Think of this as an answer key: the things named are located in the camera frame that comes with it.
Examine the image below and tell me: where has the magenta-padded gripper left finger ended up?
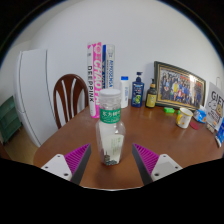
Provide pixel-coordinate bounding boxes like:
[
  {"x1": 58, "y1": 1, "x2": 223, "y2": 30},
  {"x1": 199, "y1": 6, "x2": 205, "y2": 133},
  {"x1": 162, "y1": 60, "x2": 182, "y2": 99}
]
[{"x1": 40, "y1": 143, "x2": 92, "y2": 185}]

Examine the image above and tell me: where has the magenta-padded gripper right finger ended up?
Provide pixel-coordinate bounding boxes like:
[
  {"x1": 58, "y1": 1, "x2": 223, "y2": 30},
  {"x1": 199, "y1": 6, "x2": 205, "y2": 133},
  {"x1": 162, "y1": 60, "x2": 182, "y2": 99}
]
[{"x1": 131, "y1": 143, "x2": 184, "y2": 186}]

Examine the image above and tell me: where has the clear green-labelled drink bottle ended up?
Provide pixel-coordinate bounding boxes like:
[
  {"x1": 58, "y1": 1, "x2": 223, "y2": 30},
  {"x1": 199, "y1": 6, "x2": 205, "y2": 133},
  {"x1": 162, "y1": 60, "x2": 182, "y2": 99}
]
[{"x1": 95, "y1": 88, "x2": 127, "y2": 167}]

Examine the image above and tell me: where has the green packet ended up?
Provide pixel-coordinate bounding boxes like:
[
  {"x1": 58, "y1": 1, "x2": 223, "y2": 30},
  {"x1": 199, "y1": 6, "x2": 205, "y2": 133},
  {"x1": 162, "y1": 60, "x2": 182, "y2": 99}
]
[{"x1": 163, "y1": 106, "x2": 176, "y2": 114}]

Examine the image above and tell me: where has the blue tissue pack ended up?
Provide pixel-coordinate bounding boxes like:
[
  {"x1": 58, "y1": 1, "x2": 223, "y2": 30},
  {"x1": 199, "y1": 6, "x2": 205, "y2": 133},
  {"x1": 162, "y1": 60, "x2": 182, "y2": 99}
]
[{"x1": 193, "y1": 105, "x2": 208, "y2": 124}]

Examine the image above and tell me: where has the green cabinet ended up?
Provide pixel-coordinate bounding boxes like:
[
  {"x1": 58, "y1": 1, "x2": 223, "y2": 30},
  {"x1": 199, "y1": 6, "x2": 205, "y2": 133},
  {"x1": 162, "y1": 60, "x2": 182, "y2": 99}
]
[{"x1": 0, "y1": 95, "x2": 23, "y2": 144}]

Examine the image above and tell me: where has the dark wooden chair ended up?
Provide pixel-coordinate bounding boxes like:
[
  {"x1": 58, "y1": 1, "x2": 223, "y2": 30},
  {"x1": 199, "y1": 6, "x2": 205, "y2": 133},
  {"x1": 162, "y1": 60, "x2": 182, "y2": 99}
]
[{"x1": 52, "y1": 73, "x2": 90, "y2": 130}]

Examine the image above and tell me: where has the amber pump bottle yellow label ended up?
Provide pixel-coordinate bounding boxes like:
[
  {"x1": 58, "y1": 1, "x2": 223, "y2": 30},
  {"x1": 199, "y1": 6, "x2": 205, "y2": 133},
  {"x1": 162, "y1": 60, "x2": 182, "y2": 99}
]
[{"x1": 145, "y1": 78, "x2": 158, "y2": 109}]

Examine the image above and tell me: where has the white refrigerator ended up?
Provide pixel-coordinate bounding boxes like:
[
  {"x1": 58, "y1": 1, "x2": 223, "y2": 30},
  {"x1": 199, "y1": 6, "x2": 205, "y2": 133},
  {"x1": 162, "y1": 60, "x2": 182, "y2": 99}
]
[{"x1": 13, "y1": 48, "x2": 59, "y2": 148}]

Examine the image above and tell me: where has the blue pump bottle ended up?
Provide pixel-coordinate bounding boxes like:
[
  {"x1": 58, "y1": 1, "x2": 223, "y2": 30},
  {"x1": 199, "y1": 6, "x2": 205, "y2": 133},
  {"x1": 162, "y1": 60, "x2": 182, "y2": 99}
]
[{"x1": 130, "y1": 71, "x2": 145, "y2": 109}]

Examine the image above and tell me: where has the white printed gift bag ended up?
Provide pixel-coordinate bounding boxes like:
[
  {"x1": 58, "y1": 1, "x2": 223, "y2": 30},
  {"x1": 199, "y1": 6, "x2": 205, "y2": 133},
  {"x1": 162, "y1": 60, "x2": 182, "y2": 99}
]
[{"x1": 203, "y1": 77, "x2": 224, "y2": 132}]

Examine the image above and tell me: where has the framed group picture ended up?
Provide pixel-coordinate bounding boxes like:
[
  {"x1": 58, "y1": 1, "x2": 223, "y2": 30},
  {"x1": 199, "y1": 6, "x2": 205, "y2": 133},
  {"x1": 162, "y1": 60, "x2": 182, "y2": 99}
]
[{"x1": 153, "y1": 60, "x2": 207, "y2": 112}]

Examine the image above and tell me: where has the white bottle with blue cap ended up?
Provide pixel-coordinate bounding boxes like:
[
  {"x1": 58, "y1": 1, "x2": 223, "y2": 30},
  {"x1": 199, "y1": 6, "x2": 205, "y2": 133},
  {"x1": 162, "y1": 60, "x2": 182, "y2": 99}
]
[{"x1": 119, "y1": 75, "x2": 130, "y2": 109}]

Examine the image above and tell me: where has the white and blue shuttlecock tube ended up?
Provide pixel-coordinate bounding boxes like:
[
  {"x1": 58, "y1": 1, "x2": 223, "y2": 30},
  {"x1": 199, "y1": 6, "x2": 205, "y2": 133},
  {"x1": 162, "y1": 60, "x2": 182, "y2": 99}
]
[{"x1": 100, "y1": 43, "x2": 116, "y2": 91}]

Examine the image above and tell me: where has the white mug with yellow handle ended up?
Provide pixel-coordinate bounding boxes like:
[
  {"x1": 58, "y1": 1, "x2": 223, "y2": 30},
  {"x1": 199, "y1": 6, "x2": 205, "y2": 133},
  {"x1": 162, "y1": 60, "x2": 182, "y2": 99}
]
[{"x1": 175, "y1": 107, "x2": 194, "y2": 130}]

